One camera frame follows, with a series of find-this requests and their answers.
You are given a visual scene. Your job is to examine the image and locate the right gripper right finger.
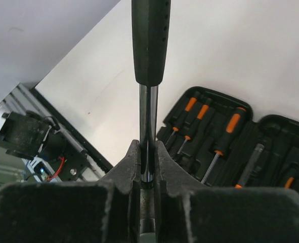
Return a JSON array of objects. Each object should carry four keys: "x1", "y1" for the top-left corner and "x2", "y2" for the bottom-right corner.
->
[{"x1": 154, "y1": 141, "x2": 299, "y2": 242}]

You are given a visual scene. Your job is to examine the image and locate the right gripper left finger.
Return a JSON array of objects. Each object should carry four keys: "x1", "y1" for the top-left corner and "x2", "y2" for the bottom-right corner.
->
[{"x1": 0, "y1": 140, "x2": 140, "y2": 242}]

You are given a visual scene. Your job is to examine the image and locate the black plastic tool case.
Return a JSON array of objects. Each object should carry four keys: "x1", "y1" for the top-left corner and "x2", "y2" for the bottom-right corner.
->
[{"x1": 157, "y1": 87, "x2": 299, "y2": 193}]

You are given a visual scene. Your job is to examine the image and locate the large screwdriver black orange handle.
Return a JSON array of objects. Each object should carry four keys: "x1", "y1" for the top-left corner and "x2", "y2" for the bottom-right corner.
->
[{"x1": 201, "y1": 107, "x2": 247, "y2": 184}]

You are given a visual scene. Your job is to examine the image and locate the small utility knife orange tip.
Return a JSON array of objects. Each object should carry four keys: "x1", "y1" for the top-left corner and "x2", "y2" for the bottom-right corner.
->
[{"x1": 235, "y1": 143, "x2": 265, "y2": 188}]

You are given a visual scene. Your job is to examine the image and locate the small precision screwdriver orange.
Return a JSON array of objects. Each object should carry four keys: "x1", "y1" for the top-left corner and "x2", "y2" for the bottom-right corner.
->
[{"x1": 177, "y1": 98, "x2": 213, "y2": 155}]

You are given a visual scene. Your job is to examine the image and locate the small screwdriver orange black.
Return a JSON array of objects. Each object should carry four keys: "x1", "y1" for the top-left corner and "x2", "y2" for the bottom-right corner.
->
[{"x1": 165, "y1": 91, "x2": 200, "y2": 145}]

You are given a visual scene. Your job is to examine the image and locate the long nose pliers orange handles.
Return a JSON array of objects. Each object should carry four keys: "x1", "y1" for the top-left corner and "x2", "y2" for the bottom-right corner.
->
[{"x1": 284, "y1": 177, "x2": 294, "y2": 189}]

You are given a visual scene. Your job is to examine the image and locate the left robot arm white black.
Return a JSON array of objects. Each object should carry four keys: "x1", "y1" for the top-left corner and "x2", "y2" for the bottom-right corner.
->
[{"x1": 0, "y1": 110, "x2": 66, "y2": 161}]

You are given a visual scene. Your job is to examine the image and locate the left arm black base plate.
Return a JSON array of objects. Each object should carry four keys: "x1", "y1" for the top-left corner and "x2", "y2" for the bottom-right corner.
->
[{"x1": 50, "y1": 142, "x2": 89, "y2": 182}]

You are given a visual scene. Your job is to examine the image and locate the aluminium front rail frame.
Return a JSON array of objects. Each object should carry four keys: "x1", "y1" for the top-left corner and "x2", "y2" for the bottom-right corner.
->
[{"x1": 0, "y1": 84, "x2": 113, "y2": 182}]

